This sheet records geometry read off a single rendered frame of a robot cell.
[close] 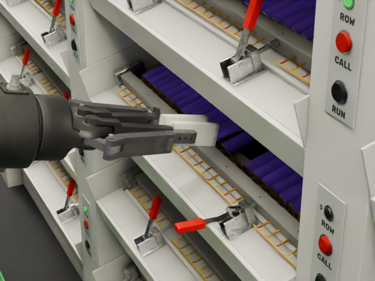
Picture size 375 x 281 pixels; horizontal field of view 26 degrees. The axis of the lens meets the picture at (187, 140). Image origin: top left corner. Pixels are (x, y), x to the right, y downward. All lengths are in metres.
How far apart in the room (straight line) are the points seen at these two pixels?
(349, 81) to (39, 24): 1.06
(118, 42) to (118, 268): 0.43
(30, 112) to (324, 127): 0.33
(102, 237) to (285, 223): 0.60
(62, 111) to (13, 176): 1.26
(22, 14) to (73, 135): 0.85
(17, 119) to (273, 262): 0.32
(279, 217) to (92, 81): 0.49
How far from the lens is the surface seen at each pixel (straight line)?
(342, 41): 0.66
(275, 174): 1.00
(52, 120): 0.89
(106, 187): 1.40
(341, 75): 0.67
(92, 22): 1.28
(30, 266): 1.86
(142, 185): 1.37
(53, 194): 1.80
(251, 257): 0.92
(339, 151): 0.70
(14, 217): 2.04
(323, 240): 0.74
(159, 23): 1.04
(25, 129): 0.87
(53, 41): 1.54
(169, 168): 1.09
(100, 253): 1.47
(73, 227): 1.69
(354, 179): 0.69
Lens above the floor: 1.07
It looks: 27 degrees down
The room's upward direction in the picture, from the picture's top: straight up
